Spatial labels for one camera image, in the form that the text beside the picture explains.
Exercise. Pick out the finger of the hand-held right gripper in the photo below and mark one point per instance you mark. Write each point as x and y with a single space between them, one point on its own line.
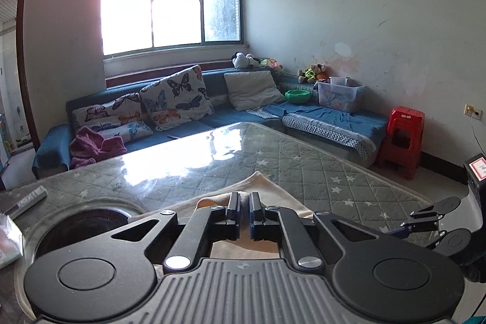
402 229
421 212

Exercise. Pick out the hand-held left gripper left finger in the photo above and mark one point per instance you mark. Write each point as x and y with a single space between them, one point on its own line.
233 210

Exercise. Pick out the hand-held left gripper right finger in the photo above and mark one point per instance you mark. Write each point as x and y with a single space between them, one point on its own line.
255 212

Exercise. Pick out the cream long-sleeved top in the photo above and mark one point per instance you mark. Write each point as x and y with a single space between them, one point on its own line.
262 183

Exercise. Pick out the grey quilted star table cover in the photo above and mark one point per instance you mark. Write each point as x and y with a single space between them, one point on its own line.
303 164

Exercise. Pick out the blue corner sofa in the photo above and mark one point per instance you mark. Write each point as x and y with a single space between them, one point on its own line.
227 117

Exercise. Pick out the red plastic stool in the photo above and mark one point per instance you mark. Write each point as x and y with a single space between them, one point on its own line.
406 115

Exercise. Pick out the checked trim sofa cover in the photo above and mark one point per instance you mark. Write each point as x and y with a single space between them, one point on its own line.
334 136

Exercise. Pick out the grey pillow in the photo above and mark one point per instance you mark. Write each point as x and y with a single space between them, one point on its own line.
250 90

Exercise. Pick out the blue towel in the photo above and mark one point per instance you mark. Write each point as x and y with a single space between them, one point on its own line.
330 117

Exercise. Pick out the green bowl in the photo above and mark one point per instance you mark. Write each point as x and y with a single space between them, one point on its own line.
297 95

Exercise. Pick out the square butterfly print pillow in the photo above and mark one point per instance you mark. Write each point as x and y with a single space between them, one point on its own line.
174 100

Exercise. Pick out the clear plastic storage box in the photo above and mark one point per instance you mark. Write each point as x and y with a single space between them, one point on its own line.
338 98

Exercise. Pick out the black built-in hotpot cooker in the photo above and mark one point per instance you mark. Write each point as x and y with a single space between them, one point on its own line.
87 225

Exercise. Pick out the pink and green plush toy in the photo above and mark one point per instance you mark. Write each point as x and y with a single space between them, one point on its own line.
271 63

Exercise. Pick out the panda plush toy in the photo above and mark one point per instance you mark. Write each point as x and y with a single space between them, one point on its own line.
241 60

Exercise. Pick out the brown teddy bear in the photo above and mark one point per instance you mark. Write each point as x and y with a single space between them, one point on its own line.
313 71

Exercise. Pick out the long butterfly print pillow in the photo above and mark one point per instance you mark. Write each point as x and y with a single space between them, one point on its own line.
110 115

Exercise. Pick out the purple garment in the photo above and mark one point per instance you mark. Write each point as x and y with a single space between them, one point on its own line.
91 145

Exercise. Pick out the window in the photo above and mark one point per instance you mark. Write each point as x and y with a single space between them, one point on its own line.
171 12

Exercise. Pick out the grey remote control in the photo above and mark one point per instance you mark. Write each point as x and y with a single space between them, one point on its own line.
26 200

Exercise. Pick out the clear plastic bag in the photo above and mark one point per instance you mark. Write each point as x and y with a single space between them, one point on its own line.
9 240

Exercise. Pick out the white wall socket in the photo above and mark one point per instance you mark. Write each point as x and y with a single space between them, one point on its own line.
472 110

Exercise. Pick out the dark wooden door frame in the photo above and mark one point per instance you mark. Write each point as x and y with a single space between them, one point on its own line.
22 43

